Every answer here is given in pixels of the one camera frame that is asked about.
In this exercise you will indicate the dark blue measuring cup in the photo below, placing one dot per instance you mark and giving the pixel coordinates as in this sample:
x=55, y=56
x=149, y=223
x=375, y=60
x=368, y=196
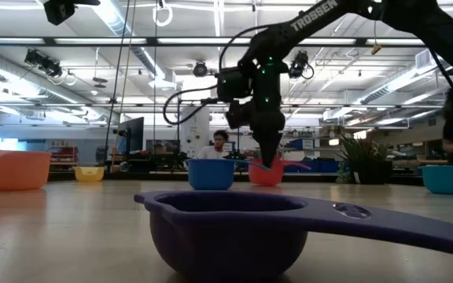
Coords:
x=226, y=243

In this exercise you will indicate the red measuring cup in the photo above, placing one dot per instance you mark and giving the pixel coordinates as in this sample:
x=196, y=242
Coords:
x=264, y=177

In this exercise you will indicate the black ceiling camera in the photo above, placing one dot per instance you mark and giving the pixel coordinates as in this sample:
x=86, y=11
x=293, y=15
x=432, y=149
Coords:
x=45, y=63
x=200, y=69
x=298, y=65

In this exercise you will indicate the black table frame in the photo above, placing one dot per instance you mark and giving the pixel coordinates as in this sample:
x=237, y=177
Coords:
x=152, y=176

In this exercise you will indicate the red bin shelf rack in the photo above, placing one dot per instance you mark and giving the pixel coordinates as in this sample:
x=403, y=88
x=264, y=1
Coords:
x=63, y=153

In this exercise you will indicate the potted succulent plant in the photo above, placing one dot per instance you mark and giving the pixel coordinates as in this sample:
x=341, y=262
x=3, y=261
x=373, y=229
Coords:
x=368, y=171

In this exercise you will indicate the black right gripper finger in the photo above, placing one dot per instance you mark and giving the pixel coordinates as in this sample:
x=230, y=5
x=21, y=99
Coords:
x=269, y=147

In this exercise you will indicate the blue storage bin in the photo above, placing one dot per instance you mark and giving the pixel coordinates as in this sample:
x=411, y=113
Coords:
x=325, y=166

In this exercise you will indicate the black overhead light beam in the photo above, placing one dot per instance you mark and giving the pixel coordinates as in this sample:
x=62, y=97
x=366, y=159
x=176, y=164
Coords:
x=152, y=41

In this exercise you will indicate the medium blue measuring cup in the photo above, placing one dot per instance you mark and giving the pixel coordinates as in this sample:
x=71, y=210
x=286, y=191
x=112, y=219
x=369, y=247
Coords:
x=211, y=175

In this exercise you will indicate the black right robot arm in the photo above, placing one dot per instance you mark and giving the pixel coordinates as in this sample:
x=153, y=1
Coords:
x=317, y=15

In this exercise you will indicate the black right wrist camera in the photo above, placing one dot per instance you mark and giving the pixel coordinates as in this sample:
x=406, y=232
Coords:
x=239, y=115

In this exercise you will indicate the white building column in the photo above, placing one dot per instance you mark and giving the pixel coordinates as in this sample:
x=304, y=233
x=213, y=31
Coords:
x=195, y=133

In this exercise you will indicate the teal measuring cup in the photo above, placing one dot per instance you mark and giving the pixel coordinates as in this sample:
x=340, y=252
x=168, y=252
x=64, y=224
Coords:
x=450, y=181

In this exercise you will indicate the black computer monitor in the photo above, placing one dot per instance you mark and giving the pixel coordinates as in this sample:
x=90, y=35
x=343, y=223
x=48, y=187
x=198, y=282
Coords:
x=132, y=135

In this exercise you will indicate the orange measuring cup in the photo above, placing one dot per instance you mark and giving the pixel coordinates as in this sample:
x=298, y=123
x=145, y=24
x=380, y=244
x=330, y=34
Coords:
x=10, y=171

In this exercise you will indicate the yellow measuring cup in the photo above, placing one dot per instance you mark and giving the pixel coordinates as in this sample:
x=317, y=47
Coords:
x=89, y=175

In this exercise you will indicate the yellow hanging hook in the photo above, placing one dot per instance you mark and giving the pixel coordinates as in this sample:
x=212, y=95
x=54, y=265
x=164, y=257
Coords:
x=376, y=49

